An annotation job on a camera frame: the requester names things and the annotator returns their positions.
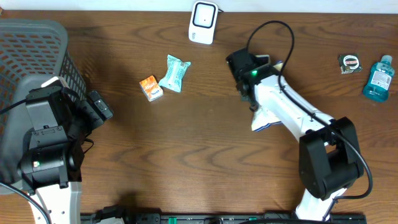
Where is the yellow snack bag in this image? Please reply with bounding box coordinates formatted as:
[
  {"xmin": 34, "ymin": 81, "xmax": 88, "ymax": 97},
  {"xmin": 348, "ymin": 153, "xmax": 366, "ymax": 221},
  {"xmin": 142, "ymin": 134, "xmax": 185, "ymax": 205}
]
[{"xmin": 250, "ymin": 54, "xmax": 284, "ymax": 133}]

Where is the small orange packet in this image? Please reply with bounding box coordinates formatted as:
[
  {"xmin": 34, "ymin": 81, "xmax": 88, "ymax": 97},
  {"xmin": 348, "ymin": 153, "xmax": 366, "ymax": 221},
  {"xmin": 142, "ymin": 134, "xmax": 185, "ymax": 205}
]
[{"xmin": 139, "ymin": 75, "xmax": 164, "ymax": 101}]

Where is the teal snack pack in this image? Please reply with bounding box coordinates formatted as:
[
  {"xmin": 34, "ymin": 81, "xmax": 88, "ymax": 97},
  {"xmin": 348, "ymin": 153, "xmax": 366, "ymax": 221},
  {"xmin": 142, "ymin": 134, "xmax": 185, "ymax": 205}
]
[{"xmin": 159, "ymin": 55, "xmax": 191, "ymax": 93}]

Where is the white barcode scanner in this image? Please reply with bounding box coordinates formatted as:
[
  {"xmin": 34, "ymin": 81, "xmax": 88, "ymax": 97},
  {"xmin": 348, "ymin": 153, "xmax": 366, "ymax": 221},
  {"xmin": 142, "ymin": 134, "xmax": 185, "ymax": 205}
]
[{"xmin": 188, "ymin": 1, "xmax": 219, "ymax": 45}]

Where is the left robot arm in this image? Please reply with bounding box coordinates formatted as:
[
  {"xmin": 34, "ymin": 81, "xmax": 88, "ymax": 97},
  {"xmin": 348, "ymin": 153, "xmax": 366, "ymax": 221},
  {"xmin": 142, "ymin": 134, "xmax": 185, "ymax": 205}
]
[{"xmin": 17, "ymin": 85, "xmax": 113, "ymax": 223}]

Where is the grey plastic mesh basket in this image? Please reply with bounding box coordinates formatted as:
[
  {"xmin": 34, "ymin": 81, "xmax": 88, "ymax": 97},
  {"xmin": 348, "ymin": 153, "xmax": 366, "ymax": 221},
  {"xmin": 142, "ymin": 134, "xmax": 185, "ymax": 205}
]
[{"xmin": 1, "ymin": 19, "xmax": 86, "ymax": 189}]

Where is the blue mouthwash bottle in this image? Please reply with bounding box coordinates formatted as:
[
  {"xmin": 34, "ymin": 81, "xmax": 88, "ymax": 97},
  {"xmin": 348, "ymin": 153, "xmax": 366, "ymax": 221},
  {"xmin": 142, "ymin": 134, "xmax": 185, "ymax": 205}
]
[{"xmin": 363, "ymin": 55, "xmax": 395, "ymax": 103}]

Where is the small green round-logo box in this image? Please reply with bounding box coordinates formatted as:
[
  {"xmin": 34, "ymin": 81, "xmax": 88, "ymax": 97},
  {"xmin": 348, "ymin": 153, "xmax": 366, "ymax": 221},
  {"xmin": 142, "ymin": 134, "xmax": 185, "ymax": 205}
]
[{"xmin": 338, "ymin": 54, "xmax": 363, "ymax": 74}]

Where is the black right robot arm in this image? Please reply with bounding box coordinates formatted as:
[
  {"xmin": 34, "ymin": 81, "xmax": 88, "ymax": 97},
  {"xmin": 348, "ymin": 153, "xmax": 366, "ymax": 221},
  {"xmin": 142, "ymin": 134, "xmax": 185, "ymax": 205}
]
[{"xmin": 229, "ymin": 63, "xmax": 365, "ymax": 221}]

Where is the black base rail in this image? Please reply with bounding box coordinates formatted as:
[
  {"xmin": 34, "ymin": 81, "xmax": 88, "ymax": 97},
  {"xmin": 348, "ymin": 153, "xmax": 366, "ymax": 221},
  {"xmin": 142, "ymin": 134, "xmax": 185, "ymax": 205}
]
[{"xmin": 81, "ymin": 212, "xmax": 368, "ymax": 224}]

